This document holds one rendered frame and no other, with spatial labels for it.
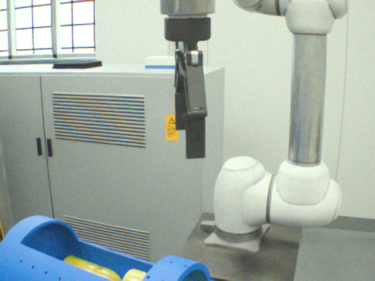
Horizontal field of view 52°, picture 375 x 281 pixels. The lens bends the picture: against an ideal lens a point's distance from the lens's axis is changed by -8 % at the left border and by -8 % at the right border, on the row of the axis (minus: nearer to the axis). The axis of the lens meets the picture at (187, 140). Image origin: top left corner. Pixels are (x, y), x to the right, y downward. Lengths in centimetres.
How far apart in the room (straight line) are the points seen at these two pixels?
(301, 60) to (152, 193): 155
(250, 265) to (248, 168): 29
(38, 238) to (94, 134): 147
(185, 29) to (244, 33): 279
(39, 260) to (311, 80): 82
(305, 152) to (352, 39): 225
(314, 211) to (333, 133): 227
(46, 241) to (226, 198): 54
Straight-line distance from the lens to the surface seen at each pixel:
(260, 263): 126
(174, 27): 63
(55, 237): 119
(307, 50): 113
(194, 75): 60
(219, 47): 345
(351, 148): 349
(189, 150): 64
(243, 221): 127
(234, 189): 122
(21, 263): 99
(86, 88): 249
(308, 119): 115
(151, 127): 234
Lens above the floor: 169
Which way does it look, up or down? 16 degrees down
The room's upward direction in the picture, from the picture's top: straight up
